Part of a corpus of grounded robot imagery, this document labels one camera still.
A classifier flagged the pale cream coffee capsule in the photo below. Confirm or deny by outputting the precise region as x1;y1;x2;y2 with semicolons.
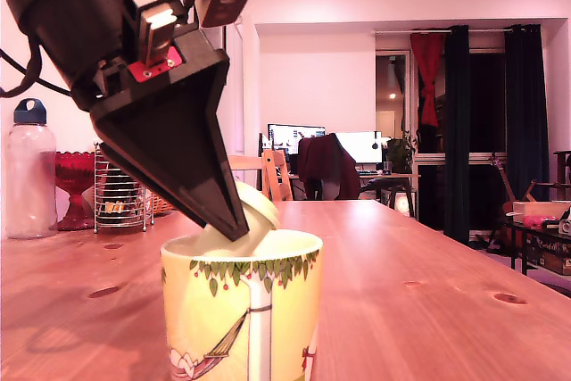
198;179;283;260

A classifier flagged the red glass goblet bowl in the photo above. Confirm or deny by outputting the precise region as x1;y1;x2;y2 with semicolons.
55;151;97;232

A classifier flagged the wooden chair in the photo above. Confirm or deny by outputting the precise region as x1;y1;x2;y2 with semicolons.
227;148;294;203

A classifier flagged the computer monitor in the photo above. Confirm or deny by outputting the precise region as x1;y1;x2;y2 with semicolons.
267;123;327;163
334;130;384;166

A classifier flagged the clear bottle with blue cap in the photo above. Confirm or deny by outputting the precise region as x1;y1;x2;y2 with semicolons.
4;97;59;240

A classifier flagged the dark red jacket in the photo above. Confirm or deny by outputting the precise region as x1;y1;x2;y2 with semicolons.
297;133;361;200

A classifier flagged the yellow tree print mug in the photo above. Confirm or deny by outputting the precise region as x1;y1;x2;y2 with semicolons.
160;228;324;381

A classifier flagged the wooden desk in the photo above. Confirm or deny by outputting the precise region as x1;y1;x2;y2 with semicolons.
289;170;423;217

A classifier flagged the green potted plant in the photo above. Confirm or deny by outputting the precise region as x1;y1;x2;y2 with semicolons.
385;130;418;175

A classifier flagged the computer tower with lit fan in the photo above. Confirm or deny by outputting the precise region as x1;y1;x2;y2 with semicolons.
381;188;417;219

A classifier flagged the red curtain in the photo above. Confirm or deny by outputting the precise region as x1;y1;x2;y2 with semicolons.
410;31;447;128

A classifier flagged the dark curtain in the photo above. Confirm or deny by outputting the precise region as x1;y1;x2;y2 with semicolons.
443;25;472;246
503;23;550;202

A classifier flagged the wooden guitar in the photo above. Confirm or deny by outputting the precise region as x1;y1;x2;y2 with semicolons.
489;153;523;251

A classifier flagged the pale wooden box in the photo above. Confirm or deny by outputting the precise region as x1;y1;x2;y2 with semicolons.
511;200;571;224

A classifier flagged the black low table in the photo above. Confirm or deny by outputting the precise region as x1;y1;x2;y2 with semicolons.
506;218;571;276

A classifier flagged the pink small object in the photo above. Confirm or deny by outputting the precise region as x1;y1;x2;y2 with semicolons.
521;214;559;229

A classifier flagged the dark board game box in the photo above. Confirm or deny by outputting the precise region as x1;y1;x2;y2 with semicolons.
528;236;571;276

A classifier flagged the black cable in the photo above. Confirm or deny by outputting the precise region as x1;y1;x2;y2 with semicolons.
0;35;77;99

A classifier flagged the wicker basket with handle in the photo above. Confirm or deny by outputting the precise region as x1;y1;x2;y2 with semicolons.
151;191;178;215

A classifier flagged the metal wire utensil rack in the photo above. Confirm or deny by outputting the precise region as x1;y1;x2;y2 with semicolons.
92;139;156;234

